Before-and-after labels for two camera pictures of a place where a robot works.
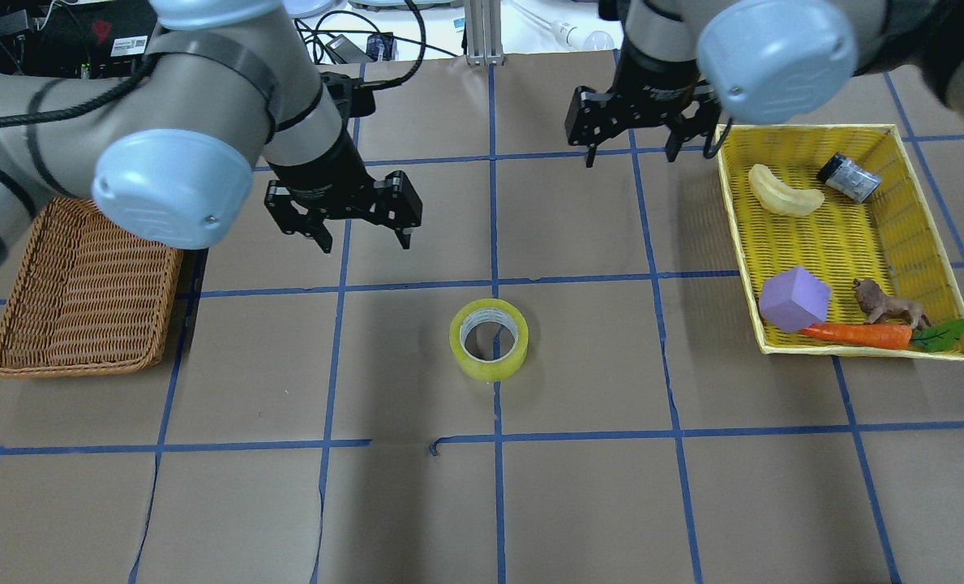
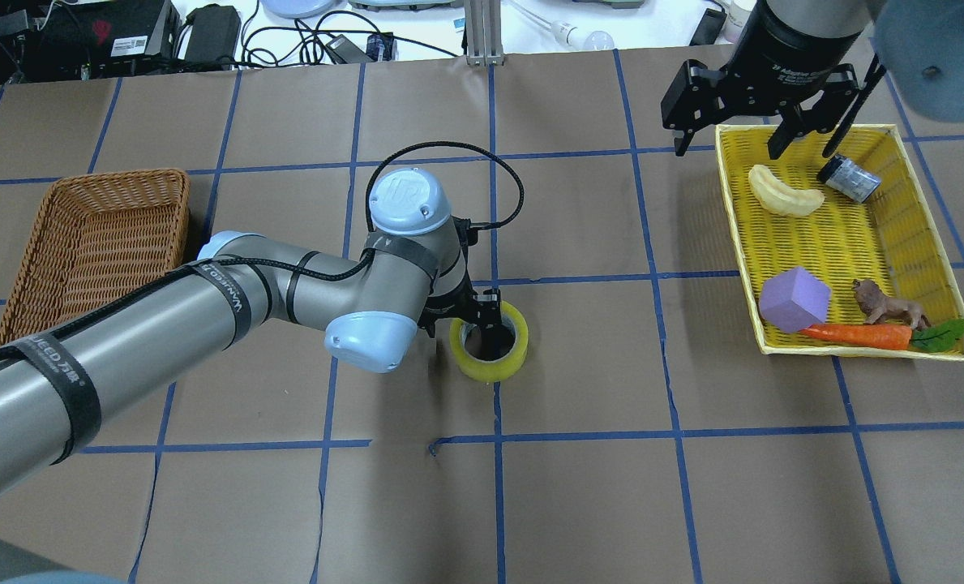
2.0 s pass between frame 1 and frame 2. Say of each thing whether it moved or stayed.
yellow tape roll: stayed
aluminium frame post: stayed
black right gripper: moved
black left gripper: moved
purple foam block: stayed
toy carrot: stayed
